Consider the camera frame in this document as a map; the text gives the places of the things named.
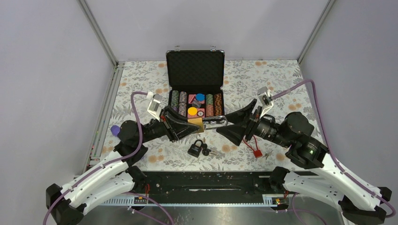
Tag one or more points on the red cable lock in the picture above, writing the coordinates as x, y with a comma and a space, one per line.
256, 151

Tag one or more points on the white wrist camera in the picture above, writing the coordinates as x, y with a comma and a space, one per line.
264, 95
154, 107

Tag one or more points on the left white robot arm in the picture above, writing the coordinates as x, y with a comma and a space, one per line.
116, 173

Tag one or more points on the black padlock with keys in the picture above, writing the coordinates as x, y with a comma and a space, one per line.
197, 148

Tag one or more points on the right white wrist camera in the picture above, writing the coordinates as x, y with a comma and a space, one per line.
264, 95

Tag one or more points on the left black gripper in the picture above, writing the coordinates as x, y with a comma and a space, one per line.
179, 130

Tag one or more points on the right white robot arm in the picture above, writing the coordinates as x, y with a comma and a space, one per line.
357, 200

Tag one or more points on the floral tablecloth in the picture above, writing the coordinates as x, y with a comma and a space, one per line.
242, 79

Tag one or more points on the black poker chip case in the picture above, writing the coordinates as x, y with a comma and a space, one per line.
196, 80

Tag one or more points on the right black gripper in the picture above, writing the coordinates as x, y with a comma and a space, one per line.
235, 132

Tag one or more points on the brass padlock long shackle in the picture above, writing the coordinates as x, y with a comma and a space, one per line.
209, 123

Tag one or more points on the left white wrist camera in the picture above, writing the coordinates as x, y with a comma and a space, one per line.
154, 107

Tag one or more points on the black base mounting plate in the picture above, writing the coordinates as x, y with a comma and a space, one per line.
207, 187

